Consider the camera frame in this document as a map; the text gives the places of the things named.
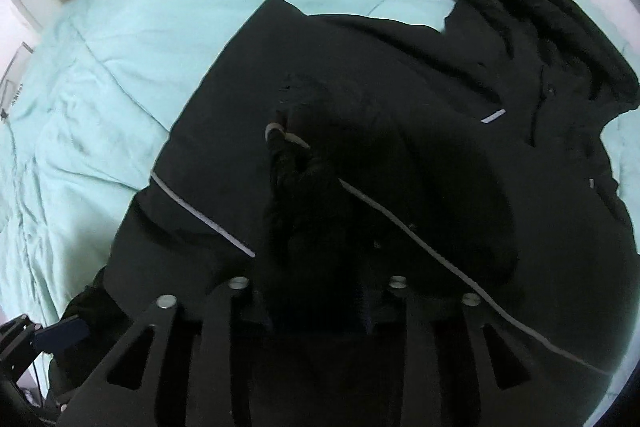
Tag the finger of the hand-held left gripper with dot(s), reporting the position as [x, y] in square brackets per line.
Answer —
[62, 334]

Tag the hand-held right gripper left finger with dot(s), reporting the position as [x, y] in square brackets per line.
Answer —
[222, 347]

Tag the mint green quilted blanket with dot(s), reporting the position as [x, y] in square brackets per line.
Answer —
[150, 32]

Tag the black hooded jacket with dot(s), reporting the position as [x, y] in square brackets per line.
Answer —
[400, 82]

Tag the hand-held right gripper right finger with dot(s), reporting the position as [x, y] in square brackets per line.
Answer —
[425, 357]

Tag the black line wall drawing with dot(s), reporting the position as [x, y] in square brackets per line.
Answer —
[11, 99]

